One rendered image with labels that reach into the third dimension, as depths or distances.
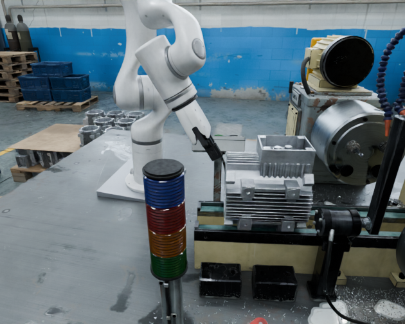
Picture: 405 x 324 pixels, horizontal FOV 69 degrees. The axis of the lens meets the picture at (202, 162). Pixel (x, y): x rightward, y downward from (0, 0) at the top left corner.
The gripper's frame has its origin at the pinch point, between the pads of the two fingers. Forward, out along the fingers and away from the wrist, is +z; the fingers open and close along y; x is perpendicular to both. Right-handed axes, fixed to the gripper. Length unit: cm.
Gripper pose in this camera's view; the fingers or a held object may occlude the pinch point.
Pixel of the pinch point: (213, 152)
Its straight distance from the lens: 79.8
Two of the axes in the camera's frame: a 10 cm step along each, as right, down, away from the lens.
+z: 5.0, 8.0, 3.3
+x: 8.6, -4.3, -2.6
